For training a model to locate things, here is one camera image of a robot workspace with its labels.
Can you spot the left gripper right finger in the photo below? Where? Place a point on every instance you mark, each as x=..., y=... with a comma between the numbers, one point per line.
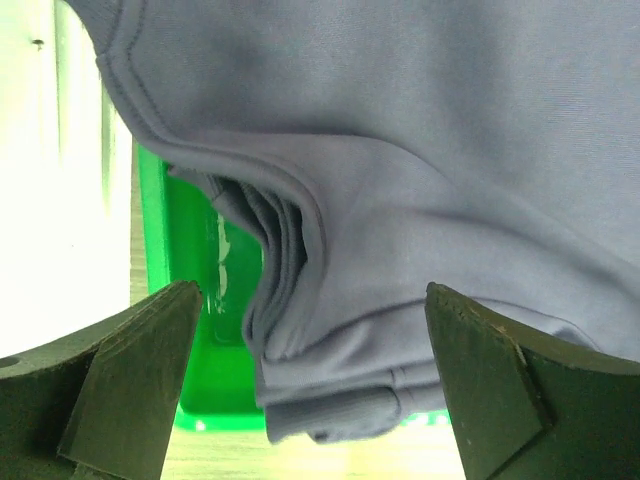
x=527, y=405

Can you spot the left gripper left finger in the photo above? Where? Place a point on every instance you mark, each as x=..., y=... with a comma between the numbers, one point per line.
x=100, y=403

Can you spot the purple garment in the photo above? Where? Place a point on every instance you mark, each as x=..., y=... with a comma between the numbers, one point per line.
x=528, y=110

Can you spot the green plastic tray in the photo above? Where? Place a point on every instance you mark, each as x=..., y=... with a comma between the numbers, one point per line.
x=210, y=310

